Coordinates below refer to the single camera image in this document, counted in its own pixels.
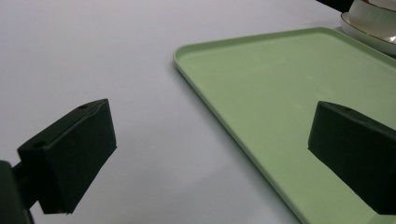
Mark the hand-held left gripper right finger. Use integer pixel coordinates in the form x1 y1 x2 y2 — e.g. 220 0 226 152
307 100 396 217

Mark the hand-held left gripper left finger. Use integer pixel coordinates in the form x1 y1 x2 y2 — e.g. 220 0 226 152
12 98 118 216

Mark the light green plastic tray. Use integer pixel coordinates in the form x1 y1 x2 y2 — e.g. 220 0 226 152
173 26 396 224

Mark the white bowl with dark rim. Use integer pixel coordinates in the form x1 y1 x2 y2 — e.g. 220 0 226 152
347 0 396 41

